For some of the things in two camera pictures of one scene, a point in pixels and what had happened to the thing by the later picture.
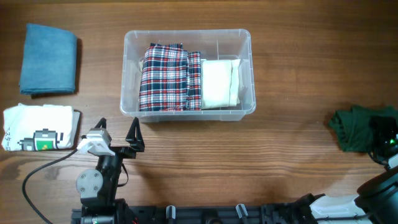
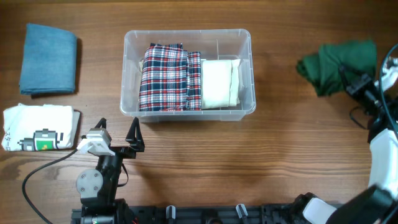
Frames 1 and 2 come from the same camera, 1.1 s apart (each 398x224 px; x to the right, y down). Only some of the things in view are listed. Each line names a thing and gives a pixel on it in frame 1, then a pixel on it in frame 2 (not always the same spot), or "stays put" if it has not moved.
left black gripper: [136, 143] stays put
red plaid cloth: [170, 78] stays put
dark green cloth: [352, 126] -> [323, 69]
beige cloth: [219, 83] stays put
